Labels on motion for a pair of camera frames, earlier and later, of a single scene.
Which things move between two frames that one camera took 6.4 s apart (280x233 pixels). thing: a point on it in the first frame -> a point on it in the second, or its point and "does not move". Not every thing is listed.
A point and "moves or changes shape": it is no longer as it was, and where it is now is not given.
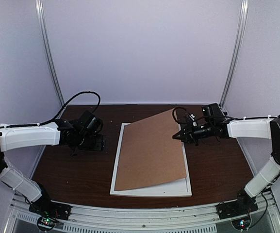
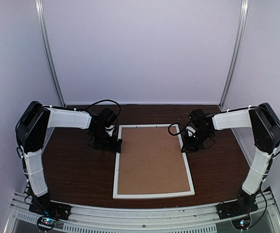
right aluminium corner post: (243, 17) does not move
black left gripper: (100, 145) -> (111, 146)
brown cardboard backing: (148, 153) moves or changes shape
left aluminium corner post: (44, 33) does not move
